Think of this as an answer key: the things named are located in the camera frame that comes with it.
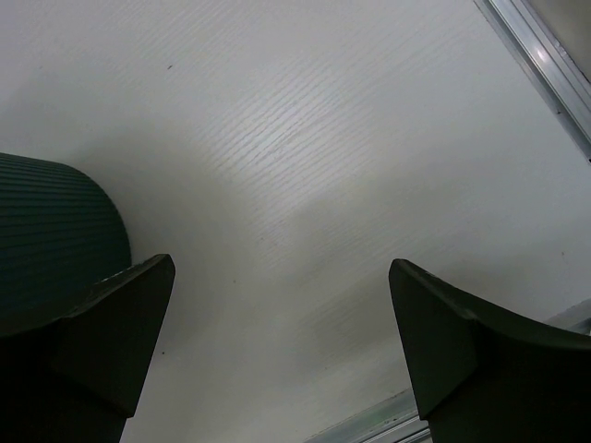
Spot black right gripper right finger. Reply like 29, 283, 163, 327
389, 258, 590, 442

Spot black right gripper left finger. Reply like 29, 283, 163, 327
1, 254, 175, 442

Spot dark green plastic bin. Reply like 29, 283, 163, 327
1, 153, 131, 336

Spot aluminium table rail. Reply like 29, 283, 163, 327
476, 0, 590, 159

